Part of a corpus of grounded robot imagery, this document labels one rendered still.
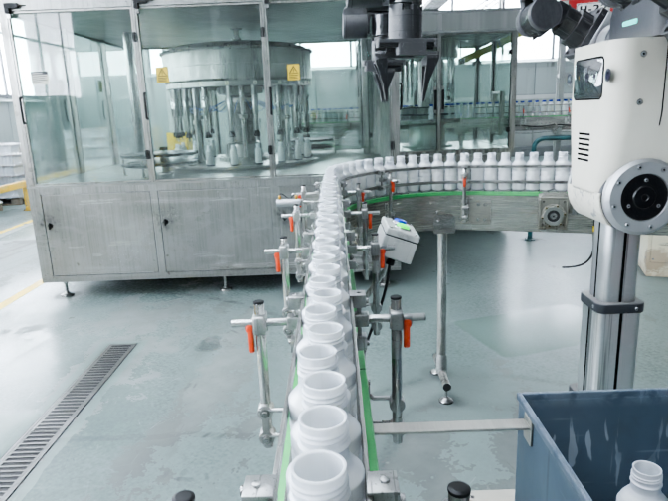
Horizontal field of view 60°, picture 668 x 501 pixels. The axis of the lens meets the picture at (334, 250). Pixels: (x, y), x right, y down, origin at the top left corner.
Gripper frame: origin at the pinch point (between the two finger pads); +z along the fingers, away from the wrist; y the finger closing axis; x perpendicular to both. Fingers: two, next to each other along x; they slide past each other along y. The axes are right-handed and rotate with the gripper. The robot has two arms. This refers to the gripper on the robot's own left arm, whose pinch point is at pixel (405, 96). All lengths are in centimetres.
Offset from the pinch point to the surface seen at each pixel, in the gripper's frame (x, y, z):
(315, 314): -42, -14, 24
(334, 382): -57, -12, 25
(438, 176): 162, 34, 32
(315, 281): -27.2, -15.0, 24.8
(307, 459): -69, -14, 25
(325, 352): -51, -13, 25
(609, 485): -21, 31, 61
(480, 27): 519, 135, -79
